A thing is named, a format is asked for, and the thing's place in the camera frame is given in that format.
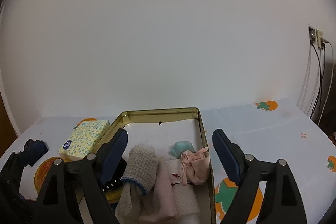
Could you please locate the pink cloth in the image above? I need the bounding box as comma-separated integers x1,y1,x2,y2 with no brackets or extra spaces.
137,157,178,223

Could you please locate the pink bow pouch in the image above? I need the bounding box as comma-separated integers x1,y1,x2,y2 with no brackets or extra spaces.
181,147,210,186

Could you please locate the yellow dotted tissue pack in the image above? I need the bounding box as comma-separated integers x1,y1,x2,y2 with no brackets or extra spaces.
58,119,110,161

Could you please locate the purple scrunchie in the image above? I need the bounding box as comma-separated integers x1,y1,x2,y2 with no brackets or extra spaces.
23,139,35,151

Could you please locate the gold rectangular metal tin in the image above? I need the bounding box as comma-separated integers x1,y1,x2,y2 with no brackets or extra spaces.
76,107,217,224

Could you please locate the white orange-print tablecloth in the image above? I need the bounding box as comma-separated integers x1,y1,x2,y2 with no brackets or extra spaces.
0,97,336,224

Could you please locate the grey waffle blue-trim cloth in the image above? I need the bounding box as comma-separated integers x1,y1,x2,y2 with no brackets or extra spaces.
114,143,160,224

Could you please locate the white waffle cloth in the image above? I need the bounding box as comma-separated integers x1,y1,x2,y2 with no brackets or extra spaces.
166,159,201,224

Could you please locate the white wall socket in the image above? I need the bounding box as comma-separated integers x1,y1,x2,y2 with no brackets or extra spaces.
309,27,325,50

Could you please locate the light blue fuzzy item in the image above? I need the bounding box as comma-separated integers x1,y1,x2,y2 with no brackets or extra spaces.
168,141,195,158

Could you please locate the black studded scrunchie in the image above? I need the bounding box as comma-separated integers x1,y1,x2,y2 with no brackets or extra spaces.
101,157,128,193

